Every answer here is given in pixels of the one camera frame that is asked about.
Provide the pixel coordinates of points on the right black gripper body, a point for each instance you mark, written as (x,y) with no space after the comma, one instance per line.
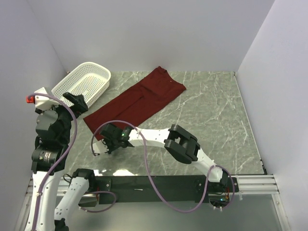
(111,145)

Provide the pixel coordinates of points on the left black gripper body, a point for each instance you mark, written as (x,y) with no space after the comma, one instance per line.
(78,108)

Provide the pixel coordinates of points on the dark red t shirt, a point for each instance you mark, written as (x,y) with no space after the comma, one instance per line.
(139,102)

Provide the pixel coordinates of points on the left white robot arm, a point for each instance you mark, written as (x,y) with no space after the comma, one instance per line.
(52,145)

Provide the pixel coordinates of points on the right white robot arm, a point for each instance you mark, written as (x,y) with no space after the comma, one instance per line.
(181,144)

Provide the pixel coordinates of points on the white perforated plastic basket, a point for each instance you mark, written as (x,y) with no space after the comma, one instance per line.
(88,79)

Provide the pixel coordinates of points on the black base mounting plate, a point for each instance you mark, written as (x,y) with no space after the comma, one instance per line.
(132,189)

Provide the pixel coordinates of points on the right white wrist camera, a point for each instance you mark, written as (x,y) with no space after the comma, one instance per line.
(100,148)

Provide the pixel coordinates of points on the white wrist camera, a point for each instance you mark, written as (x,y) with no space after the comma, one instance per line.
(100,148)
(41,102)

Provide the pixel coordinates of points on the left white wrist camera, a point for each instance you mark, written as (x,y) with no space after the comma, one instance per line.
(41,102)

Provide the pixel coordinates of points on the aluminium extrusion rail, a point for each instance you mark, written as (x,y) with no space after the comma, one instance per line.
(256,184)

